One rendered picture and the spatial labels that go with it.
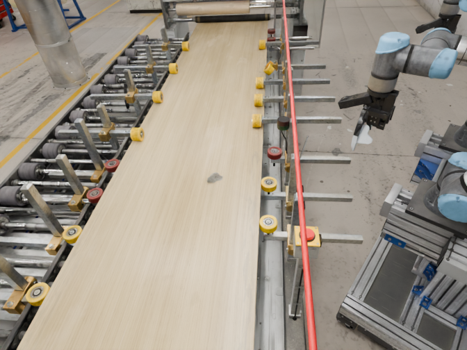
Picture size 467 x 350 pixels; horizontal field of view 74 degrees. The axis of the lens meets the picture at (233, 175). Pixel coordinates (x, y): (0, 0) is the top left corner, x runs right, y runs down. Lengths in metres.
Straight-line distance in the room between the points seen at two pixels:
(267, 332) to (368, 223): 1.49
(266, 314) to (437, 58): 1.12
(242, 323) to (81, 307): 0.59
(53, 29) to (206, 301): 4.36
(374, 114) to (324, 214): 1.67
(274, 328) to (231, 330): 0.34
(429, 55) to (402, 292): 1.48
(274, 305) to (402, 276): 0.97
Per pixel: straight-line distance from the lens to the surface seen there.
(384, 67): 1.01
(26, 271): 1.82
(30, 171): 2.17
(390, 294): 2.13
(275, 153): 1.73
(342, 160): 1.81
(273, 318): 1.48
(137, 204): 1.57
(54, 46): 5.08
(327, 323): 2.18
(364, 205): 2.80
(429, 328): 2.11
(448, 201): 1.18
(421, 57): 0.99
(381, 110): 1.08
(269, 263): 1.60
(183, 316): 1.20
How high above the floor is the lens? 1.98
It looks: 42 degrees down
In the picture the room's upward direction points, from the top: 5 degrees counter-clockwise
